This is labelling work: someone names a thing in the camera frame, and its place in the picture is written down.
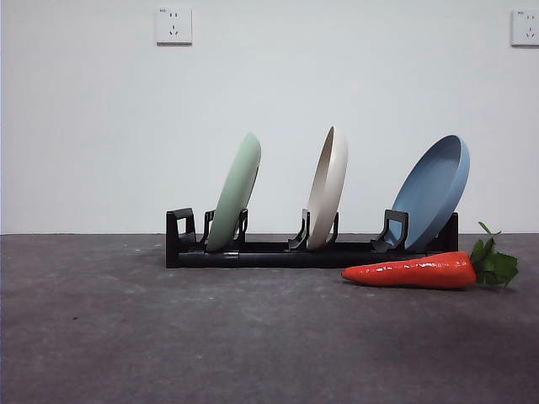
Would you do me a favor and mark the blue plate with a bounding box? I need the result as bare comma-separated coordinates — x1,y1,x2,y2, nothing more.
390,134,472,253

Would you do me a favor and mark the orange carrot with green leaves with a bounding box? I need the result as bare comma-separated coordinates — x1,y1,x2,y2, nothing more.
340,221,520,291

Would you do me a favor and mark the black plate rack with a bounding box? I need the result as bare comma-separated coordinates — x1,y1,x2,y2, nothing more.
165,207,460,270

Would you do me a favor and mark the cream plate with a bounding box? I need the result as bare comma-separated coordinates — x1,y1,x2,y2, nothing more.
306,125,350,250

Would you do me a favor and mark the green plate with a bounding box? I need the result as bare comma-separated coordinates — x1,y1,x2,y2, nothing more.
205,132,263,253

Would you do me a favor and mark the white wall socket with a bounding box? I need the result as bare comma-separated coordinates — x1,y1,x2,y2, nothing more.
510,8,539,47
155,7,194,46

